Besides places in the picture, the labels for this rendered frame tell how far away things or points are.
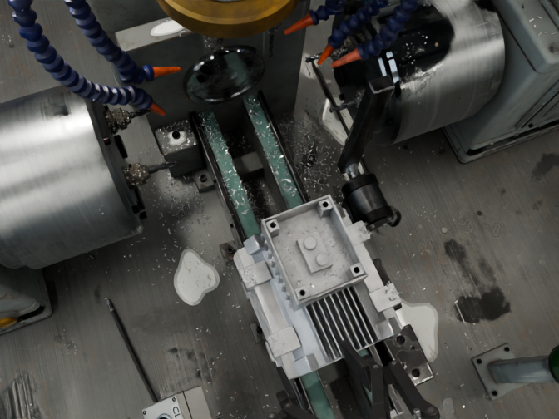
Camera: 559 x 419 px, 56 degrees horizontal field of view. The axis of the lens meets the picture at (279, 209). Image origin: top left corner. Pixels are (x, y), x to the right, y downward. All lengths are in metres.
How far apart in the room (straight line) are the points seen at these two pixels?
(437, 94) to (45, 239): 0.61
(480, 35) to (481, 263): 0.46
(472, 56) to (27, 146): 0.65
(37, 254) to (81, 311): 0.27
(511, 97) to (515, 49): 0.08
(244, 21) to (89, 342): 0.67
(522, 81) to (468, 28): 0.14
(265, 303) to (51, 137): 0.36
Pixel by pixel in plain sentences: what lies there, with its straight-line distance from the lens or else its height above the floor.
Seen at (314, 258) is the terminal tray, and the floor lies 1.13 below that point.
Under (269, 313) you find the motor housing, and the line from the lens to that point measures 0.74.
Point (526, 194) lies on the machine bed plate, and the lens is 1.21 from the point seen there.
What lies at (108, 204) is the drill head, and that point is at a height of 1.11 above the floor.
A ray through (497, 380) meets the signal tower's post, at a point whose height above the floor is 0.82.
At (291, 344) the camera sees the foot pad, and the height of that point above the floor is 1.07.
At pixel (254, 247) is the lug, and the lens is 0.73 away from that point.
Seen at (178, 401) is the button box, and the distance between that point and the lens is 0.72.
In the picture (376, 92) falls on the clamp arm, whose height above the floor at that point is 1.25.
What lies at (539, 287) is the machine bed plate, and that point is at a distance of 1.16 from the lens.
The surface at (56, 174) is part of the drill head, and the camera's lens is 0.74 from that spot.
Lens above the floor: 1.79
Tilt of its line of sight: 71 degrees down
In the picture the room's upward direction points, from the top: 8 degrees clockwise
